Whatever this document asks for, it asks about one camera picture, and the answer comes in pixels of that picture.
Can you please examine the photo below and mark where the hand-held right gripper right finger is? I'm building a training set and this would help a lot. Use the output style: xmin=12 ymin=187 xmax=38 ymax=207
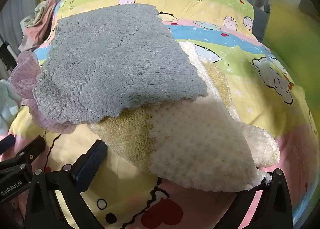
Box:
xmin=217 ymin=168 xmax=293 ymax=229

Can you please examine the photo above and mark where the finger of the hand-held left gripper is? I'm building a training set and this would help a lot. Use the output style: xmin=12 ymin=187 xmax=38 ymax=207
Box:
xmin=0 ymin=136 xmax=47 ymax=178
xmin=0 ymin=135 xmax=16 ymax=155

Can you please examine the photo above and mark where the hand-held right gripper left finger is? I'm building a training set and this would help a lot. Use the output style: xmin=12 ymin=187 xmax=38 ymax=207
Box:
xmin=25 ymin=140 xmax=108 ymax=229

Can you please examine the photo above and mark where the pink ruffled waffle cloth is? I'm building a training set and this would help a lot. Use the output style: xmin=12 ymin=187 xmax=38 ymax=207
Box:
xmin=11 ymin=51 xmax=78 ymax=134

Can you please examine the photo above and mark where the grey fluffy towel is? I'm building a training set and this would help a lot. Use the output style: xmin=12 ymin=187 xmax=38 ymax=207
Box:
xmin=32 ymin=3 xmax=208 ymax=124

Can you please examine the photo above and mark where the cream and yellow fluffy towel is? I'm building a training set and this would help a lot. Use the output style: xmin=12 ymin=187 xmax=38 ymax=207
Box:
xmin=87 ymin=41 xmax=280 ymax=191

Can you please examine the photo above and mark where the pale fluffy cloth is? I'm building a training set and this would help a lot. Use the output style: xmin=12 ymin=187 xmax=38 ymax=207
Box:
xmin=0 ymin=79 xmax=22 ymax=136

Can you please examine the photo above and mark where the pink garment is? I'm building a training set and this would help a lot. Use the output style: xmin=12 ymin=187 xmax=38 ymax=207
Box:
xmin=19 ymin=0 xmax=58 ymax=52

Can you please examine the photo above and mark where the beige garment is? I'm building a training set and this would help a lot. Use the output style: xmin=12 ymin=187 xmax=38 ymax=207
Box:
xmin=32 ymin=1 xmax=55 ymax=26

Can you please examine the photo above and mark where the cartoon printed striped blanket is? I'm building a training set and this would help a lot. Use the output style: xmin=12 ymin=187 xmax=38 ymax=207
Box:
xmin=7 ymin=0 xmax=318 ymax=229

